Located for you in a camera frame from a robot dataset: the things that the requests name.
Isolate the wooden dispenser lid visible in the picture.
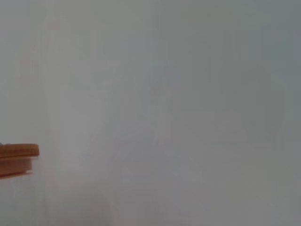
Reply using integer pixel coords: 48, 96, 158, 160
0, 142, 40, 178

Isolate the clear glass water dispenser jar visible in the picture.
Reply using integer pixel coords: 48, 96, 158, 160
0, 158, 48, 226

